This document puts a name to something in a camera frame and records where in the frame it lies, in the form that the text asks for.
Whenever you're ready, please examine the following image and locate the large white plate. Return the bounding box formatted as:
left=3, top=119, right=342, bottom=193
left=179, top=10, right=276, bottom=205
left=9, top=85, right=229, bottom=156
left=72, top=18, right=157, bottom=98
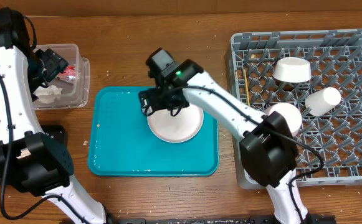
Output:
left=147, top=105, right=204, bottom=143

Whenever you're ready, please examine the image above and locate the white napkin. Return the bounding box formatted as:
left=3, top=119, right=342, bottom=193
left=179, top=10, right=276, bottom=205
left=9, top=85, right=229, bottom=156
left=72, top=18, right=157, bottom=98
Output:
left=34, top=85, right=62, bottom=104

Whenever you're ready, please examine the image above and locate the white bowl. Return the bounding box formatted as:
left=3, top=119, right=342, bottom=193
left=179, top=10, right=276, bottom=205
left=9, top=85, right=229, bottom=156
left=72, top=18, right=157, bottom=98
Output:
left=264, top=103, right=302, bottom=137

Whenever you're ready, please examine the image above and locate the red snack wrapper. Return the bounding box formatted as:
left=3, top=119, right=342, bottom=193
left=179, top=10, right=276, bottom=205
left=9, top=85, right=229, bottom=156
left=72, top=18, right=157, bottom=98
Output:
left=56, top=65, right=76, bottom=84

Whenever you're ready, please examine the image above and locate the small white saucer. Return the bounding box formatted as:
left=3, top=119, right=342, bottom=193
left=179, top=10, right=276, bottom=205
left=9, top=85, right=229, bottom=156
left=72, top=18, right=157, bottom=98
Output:
left=272, top=57, right=312, bottom=83

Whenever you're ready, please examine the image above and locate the white cup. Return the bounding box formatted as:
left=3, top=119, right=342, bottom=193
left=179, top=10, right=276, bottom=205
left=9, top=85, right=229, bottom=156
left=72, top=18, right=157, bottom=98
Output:
left=305, top=87, right=341, bottom=116

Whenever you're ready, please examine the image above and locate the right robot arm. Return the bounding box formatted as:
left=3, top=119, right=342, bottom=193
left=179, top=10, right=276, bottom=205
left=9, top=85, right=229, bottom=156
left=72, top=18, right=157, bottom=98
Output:
left=138, top=48, right=310, bottom=223

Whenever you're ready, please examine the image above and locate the clear plastic bin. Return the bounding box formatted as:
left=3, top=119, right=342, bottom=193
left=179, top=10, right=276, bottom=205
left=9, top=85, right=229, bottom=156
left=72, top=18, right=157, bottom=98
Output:
left=0, top=43, right=91, bottom=110

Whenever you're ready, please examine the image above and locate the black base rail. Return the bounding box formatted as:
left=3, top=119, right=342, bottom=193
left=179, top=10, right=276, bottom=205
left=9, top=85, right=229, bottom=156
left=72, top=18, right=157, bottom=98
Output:
left=115, top=215, right=336, bottom=224

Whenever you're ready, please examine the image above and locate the grey dishwasher rack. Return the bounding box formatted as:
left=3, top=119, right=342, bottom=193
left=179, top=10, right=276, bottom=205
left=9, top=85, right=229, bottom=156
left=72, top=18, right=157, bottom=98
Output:
left=225, top=29, right=362, bottom=186

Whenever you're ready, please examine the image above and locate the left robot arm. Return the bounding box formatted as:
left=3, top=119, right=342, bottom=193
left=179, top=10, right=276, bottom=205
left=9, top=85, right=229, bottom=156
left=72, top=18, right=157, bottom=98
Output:
left=0, top=7, right=113, bottom=223

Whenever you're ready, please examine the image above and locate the teal plastic serving tray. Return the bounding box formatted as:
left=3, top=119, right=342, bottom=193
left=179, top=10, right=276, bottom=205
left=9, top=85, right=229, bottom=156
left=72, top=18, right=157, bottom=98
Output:
left=88, top=86, right=219, bottom=177

